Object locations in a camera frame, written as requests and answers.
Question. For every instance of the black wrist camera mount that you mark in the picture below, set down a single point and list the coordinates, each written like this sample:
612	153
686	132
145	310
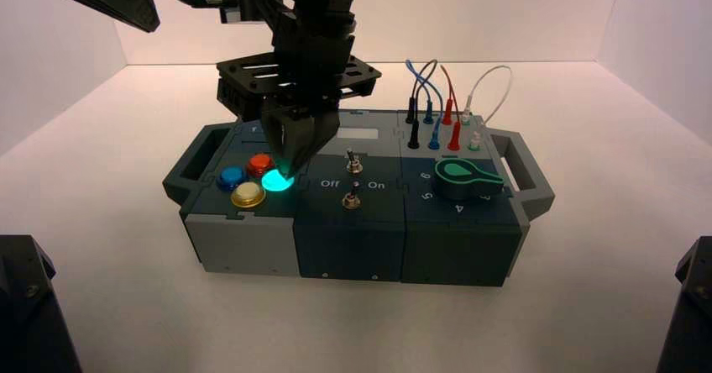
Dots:
250	6

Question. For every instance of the grey and green task box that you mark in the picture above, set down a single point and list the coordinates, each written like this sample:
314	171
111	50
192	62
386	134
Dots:
347	248

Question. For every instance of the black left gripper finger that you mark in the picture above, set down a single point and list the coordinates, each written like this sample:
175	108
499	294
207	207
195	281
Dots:
136	8

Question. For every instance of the green rotary knob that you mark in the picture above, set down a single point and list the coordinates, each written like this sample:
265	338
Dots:
460	180

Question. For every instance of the yellow push button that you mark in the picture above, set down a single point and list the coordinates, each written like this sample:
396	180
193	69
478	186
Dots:
248	194

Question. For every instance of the blue push button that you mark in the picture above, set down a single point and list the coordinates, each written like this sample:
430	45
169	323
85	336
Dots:
231	177

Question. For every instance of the green push button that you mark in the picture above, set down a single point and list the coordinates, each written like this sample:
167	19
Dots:
275	183

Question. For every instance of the metal toggle switch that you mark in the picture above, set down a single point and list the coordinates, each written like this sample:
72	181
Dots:
351	199
352	165

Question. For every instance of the orange push button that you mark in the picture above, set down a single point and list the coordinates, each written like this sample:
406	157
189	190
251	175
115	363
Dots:
258	164

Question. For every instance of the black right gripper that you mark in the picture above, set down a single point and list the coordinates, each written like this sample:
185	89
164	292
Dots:
311	75

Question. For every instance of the small grey display screen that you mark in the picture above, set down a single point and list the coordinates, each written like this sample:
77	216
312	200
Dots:
361	134

